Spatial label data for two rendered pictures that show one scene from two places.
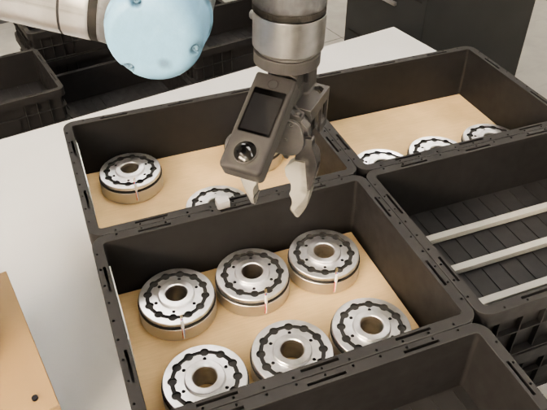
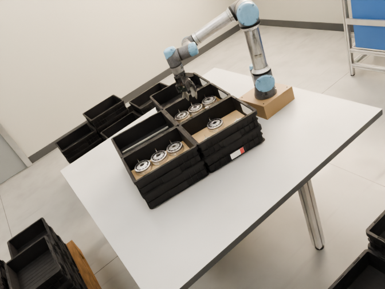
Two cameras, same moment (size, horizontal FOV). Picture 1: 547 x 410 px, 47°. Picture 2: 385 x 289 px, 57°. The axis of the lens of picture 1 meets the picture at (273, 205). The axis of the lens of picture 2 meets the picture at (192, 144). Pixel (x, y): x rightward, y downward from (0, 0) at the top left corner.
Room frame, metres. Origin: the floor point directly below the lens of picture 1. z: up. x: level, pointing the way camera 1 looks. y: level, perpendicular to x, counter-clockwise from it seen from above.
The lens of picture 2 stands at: (2.64, 0.24, 2.01)
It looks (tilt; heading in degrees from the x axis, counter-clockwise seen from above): 33 degrees down; 190
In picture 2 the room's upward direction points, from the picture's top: 24 degrees counter-clockwise
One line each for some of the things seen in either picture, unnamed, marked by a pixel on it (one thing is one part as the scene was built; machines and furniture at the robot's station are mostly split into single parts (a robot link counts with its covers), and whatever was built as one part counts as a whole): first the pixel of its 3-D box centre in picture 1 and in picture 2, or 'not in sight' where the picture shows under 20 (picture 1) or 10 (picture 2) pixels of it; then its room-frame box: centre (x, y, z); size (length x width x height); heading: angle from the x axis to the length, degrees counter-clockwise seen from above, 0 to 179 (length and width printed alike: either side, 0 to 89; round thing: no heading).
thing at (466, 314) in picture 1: (272, 282); (196, 104); (0.54, 0.00, 0.92); 0.40 x 0.30 x 0.02; 111
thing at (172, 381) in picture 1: (205, 380); (208, 100); (0.44, 0.08, 0.86); 0.10 x 0.10 x 0.01
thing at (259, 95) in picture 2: not in sight; (263, 87); (0.51, 0.46, 0.85); 0.15 x 0.15 x 0.10
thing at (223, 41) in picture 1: (229, 80); not in sight; (2.05, 0.16, 0.37); 0.40 x 0.30 x 0.45; 122
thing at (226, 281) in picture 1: (251, 274); not in sight; (0.61, 0.03, 0.86); 0.10 x 0.10 x 0.01
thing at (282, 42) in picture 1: (286, 29); (177, 68); (0.61, -0.01, 1.22); 0.08 x 0.08 x 0.05
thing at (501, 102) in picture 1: (418, 129); (161, 160); (0.97, -0.26, 0.87); 0.40 x 0.30 x 0.11; 111
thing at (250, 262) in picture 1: (251, 272); not in sight; (0.61, 0.03, 0.86); 0.05 x 0.05 x 0.01
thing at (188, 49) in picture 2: not in sight; (188, 50); (0.60, 0.08, 1.30); 0.11 x 0.11 x 0.08; 88
